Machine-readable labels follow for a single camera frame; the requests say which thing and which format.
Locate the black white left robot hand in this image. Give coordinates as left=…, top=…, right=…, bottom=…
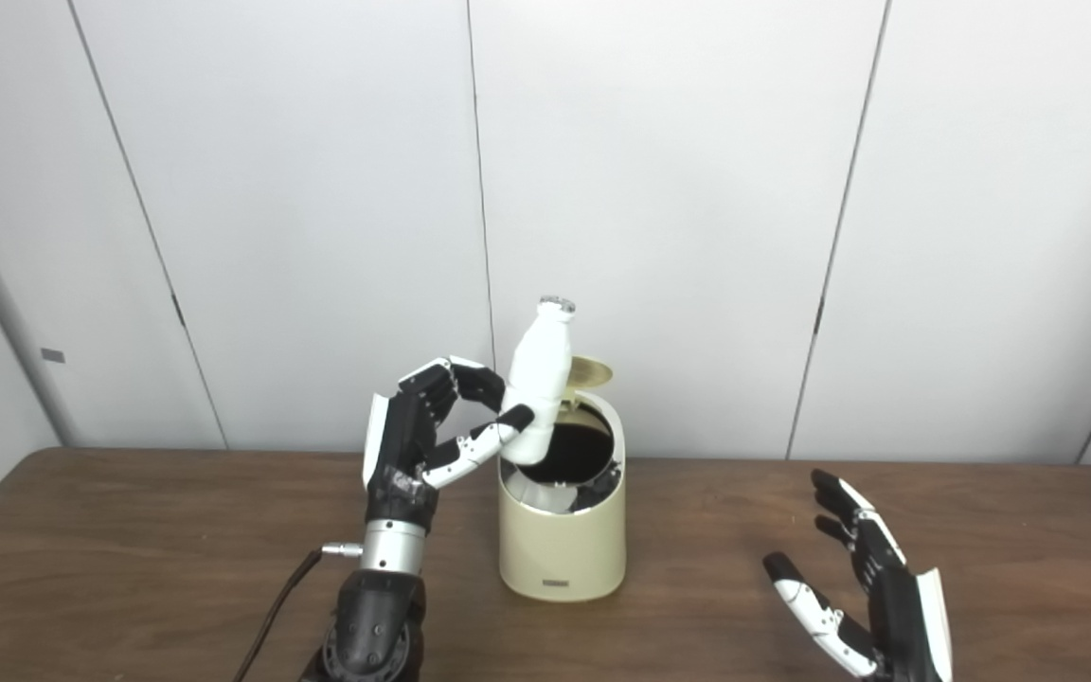
left=362, top=355, right=537, bottom=527

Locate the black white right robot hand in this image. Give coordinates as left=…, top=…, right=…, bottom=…
left=761, top=469, right=954, bottom=682

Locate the small white plastic bottle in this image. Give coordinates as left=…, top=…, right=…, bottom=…
left=500, top=296, right=577, bottom=466

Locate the cream-colored bin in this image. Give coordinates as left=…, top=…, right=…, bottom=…
left=497, top=388, right=627, bottom=602

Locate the round cream bin lid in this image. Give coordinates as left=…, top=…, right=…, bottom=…
left=566, top=355, right=615, bottom=404

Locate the black bin liner bag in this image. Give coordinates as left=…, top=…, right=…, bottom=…
left=503, top=403, right=624, bottom=515

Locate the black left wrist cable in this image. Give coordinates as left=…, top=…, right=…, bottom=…
left=228, top=542, right=365, bottom=682

